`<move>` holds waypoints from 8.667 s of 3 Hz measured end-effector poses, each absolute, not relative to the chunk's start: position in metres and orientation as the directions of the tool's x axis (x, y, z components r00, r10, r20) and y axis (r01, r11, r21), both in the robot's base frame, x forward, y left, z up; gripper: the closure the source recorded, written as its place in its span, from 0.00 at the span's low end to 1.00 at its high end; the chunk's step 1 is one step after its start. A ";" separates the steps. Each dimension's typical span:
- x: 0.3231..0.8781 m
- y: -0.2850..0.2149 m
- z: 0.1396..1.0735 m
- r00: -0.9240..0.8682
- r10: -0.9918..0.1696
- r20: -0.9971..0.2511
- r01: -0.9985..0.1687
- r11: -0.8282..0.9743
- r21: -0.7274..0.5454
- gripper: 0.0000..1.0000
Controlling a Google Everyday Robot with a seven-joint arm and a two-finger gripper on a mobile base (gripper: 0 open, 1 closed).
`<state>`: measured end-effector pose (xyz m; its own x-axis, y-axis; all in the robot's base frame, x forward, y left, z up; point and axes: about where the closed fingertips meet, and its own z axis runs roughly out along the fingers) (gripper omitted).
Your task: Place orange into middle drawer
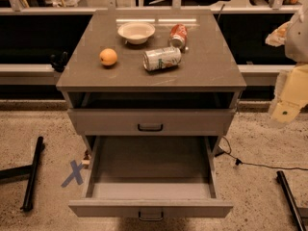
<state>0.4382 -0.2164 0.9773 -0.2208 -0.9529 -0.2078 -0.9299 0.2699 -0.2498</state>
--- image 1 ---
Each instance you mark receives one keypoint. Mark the black metal stand left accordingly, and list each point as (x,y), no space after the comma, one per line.
(29,170)

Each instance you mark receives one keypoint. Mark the grey drawer cabinet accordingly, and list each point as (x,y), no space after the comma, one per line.
(207,77)

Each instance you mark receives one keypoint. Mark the red soda can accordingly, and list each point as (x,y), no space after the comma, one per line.
(178,36)

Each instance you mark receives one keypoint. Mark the closed grey top drawer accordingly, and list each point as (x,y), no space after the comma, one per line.
(137,122)

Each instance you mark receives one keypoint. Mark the blue tape cross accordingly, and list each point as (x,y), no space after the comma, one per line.
(74,175)

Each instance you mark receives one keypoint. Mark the orange fruit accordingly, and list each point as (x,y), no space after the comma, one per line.
(108,56)

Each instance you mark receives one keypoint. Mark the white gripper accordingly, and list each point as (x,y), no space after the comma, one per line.
(298,38)

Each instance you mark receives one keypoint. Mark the white green soda can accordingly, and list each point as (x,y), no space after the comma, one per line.
(161,58)

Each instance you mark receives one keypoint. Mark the open grey middle drawer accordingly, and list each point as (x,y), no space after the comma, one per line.
(151,178)

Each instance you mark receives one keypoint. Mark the black clamp on rail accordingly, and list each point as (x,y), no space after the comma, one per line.
(58,62)

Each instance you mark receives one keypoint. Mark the white ceramic bowl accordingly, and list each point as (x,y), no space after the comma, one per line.
(136,32)

